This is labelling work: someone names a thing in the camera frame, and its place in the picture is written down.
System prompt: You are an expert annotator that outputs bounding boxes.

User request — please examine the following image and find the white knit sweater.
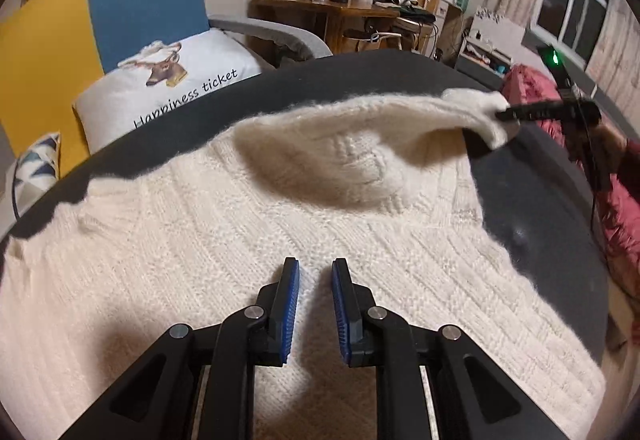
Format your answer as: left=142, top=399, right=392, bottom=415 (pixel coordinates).
left=0, top=88, right=608, bottom=440

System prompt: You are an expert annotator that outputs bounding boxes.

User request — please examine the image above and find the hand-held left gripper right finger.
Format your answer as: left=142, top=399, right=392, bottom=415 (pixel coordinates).
left=331, top=257, right=571, bottom=440

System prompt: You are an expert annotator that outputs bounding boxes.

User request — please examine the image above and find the white deer print pillow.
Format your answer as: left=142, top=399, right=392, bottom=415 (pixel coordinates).
left=72, top=28, right=266, bottom=156

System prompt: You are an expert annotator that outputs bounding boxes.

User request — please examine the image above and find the cluttered wooden desk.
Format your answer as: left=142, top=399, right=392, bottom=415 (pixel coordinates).
left=247, top=0, right=401, bottom=56

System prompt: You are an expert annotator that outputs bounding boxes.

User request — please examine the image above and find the white storage rack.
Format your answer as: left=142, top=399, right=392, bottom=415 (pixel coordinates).
left=460, top=8, right=531, bottom=71

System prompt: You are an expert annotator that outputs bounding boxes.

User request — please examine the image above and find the triangle pattern pillow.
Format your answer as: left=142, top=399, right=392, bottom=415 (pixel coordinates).
left=12, top=131, right=63, bottom=221

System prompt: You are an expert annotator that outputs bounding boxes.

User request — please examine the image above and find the black cable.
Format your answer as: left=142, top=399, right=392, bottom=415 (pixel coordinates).
left=575, top=65, right=601, bottom=231

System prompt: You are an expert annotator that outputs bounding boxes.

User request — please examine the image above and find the window with lamp reflection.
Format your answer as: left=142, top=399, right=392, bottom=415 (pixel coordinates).
left=531, top=0, right=615, bottom=71

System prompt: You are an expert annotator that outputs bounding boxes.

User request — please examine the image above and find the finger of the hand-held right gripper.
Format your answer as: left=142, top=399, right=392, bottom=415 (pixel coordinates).
left=495, top=100, right=566, bottom=123

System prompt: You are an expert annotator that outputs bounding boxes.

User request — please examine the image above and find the pink quilted jacket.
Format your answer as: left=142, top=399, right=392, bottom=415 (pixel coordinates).
left=500, top=63, right=640, bottom=293

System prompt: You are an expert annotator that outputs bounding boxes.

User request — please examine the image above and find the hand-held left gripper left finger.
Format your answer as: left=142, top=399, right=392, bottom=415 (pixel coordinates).
left=60, top=256, right=301, bottom=440

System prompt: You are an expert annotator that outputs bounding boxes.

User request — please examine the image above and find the dark leather round ottoman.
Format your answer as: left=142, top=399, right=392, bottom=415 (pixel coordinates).
left=0, top=48, right=611, bottom=371

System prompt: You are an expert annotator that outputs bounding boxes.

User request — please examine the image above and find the person's right hand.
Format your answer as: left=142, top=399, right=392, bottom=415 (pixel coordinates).
left=595, top=123, right=628, bottom=161

